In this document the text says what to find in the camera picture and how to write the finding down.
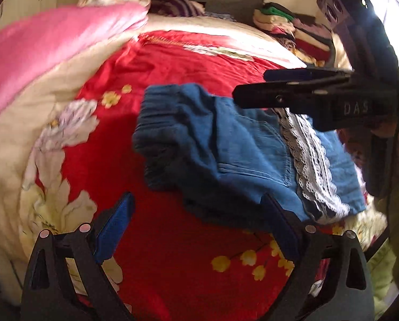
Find light green cloth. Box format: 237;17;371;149
367;246;397;308

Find black cable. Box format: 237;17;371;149
385;117;399;238

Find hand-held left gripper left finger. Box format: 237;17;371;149
20;192;136;321

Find pink quilt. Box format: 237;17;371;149
0;2;150;131

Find blue pants with lace trim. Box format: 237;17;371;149
133;83;367;233

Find blue patterned cloth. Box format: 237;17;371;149
204;12;237;22

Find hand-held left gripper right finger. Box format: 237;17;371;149
261;193;376;321

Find red floral bed blanket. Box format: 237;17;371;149
0;13;387;321

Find stack of folded clothes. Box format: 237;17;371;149
253;2;337;67

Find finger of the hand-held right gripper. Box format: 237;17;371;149
263;67;354;82
233;77;352;109

